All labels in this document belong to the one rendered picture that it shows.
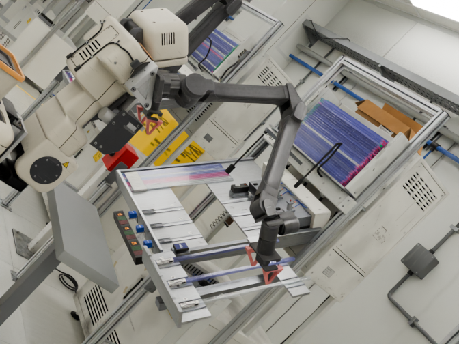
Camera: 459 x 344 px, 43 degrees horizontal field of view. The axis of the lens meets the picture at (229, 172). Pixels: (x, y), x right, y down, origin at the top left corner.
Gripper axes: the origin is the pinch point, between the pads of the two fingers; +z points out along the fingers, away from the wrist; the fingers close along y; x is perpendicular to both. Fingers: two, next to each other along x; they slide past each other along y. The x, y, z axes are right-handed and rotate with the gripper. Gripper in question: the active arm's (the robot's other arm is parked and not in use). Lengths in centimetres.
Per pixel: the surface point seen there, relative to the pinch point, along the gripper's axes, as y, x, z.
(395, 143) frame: 33, -77, -24
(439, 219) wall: 92, -198, 72
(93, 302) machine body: 90, 30, 81
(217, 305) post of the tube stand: 8.6, 9.1, 18.7
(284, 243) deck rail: 35, -34, 20
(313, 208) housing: 41, -50, 9
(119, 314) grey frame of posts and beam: 34, 35, 38
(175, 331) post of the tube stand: 12.3, 22.0, 30.3
